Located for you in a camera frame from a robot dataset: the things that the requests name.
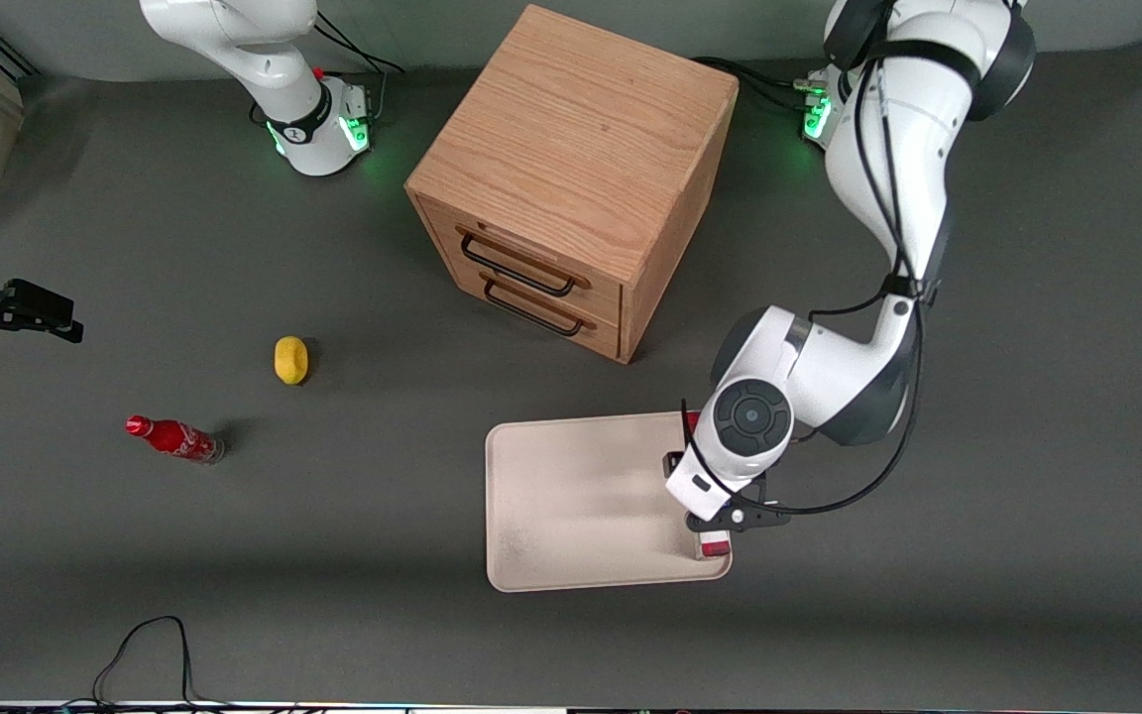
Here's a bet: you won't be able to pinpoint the aluminium frame rail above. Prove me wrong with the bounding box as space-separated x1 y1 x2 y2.
0 18 41 82

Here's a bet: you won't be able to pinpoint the wooden drawer front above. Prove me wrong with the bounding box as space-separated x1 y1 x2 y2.
447 260 623 361
417 196 625 324

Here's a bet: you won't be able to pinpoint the red cola bottle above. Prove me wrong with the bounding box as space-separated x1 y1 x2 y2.
125 415 227 466

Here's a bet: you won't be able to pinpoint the black cable on table edge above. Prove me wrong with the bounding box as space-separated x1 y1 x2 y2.
85 615 265 711

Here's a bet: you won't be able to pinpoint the black right arm base cables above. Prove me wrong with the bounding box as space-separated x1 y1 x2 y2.
311 8 407 130

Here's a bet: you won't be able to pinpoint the black left arm base cables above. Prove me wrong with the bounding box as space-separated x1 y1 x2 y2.
692 55 830 112

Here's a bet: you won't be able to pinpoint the yellow lemon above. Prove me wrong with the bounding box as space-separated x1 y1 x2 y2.
274 335 311 387

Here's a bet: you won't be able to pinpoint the black arm base cables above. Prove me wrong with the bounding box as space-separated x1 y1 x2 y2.
692 55 830 112
311 8 407 130

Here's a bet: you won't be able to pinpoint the red tartan cookie box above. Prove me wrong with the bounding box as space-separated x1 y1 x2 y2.
682 410 734 563

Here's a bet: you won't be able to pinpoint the black metal drawer handle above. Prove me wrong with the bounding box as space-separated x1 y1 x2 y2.
483 277 585 338
458 229 578 298

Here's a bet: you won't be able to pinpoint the wooden drawer cabinet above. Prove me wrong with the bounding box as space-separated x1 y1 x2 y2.
404 4 741 365

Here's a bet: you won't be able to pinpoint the cream rectangular tray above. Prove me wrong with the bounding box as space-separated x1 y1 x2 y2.
485 411 735 594

